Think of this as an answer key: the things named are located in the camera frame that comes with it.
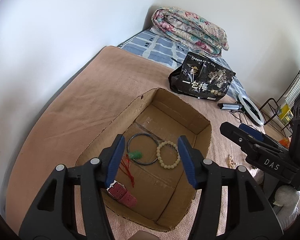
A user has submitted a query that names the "green jade pendant red cord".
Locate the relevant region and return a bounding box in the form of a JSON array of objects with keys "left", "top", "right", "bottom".
[{"left": 118, "top": 150, "right": 143, "bottom": 189}]

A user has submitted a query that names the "cream bead bracelet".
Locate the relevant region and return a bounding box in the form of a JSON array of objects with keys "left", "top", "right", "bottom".
[{"left": 156, "top": 140, "right": 181, "bottom": 170}]

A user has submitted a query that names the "white pearl necklace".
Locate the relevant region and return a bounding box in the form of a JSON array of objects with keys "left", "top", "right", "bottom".
[{"left": 227, "top": 154, "right": 237, "bottom": 169}]

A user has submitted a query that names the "right white gloved hand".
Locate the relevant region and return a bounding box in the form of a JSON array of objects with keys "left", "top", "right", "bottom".
[{"left": 274, "top": 185, "right": 300, "bottom": 230}]

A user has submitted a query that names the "yellow box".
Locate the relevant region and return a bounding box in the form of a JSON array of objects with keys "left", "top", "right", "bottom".
[{"left": 278, "top": 103, "right": 293, "bottom": 125}]

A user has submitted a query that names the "black metal clothes rack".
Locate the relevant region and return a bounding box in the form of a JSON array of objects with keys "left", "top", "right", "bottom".
[{"left": 259, "top": 70, "right": 300, "bottom": 137}]

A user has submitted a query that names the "open cardboard box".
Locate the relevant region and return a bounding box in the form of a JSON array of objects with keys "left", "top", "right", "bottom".
[{"left": 76, "top": 88, "right": 211, "bottom": 232}]

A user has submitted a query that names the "black snack bag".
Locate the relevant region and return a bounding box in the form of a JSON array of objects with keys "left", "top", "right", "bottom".
[{"left": 168, "top": 51, "right": 235, "bottom": 102}]

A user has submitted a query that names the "blue checked bed sheet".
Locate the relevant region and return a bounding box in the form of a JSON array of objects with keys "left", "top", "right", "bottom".
[{"left": 118, "top": 28, "right": 249, "bottom": 100}]

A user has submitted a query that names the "folded floral quilt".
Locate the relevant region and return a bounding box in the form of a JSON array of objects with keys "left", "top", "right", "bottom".
[{"left": 151, "top": 7, "right": 229, "bottom": 57}]

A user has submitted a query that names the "white ring light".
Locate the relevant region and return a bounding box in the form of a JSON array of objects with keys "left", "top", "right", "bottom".
[{"left": 237, "top": 94, "right": 264, "bottom": 126}]

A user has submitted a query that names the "red watch strap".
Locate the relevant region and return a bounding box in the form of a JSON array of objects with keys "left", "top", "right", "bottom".
[{"left": 107, "top": 180, "right": 138, "bottom": 209}]

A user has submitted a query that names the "black bangle ring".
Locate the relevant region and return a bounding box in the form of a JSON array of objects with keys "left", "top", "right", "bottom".
[{"left": 127, "top": 132, "right": 159, "bottom": 166}]

